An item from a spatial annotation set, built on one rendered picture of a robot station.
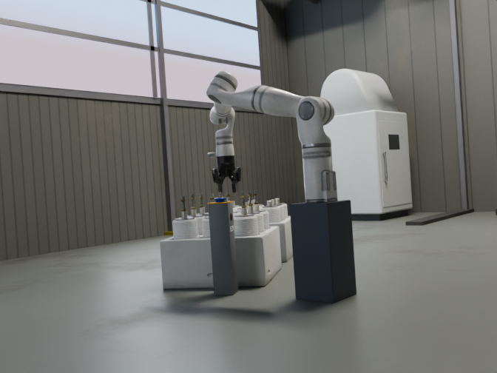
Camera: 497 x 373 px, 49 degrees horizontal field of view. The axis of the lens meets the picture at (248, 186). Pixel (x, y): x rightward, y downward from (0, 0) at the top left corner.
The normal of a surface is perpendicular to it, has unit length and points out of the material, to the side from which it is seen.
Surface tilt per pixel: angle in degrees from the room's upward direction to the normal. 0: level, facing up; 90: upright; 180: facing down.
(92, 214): 90
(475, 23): 90
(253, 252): 90
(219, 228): 90
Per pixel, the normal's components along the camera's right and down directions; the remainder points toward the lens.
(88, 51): 0.77, -0.04
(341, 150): -0.68, 0.05
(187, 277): -0.21, 0.03
